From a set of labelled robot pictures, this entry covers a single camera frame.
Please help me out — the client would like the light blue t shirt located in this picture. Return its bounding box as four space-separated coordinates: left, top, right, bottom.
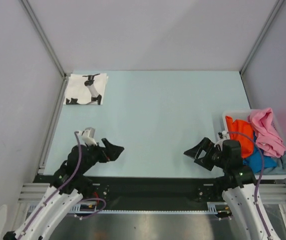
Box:
263 151 286 175

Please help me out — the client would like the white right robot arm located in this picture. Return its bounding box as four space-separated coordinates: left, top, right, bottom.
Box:
184 137 280 240

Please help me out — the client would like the white perforated laundry basket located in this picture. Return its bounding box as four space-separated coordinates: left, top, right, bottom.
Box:
222 107 286 180

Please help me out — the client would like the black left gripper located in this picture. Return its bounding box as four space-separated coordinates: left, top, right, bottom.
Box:
79 137 124 174

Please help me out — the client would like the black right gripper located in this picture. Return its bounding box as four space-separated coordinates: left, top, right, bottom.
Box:
183 137 228 171

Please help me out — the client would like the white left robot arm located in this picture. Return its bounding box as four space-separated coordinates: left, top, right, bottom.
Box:
3 138 124 240

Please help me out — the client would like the white slotted cable duct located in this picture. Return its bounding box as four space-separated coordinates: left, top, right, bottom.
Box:
29 201 233 215

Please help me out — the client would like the white t shirt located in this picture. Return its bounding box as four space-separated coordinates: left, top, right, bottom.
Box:
63 73 108 106

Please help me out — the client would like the aluminium frame rail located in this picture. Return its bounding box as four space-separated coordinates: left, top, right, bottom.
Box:
19 183 286 205

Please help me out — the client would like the pink t shirt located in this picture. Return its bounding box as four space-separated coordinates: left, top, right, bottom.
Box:
248 108 286 158

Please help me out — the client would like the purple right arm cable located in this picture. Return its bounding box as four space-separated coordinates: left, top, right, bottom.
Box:
224 131 275 240

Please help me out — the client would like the orange t shirt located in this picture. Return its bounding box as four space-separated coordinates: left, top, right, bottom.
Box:
225 116 254 159

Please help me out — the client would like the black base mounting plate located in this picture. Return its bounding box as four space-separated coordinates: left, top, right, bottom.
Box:
32 174 276 211

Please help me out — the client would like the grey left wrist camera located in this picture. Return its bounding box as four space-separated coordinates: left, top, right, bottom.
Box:
80 127 97 146

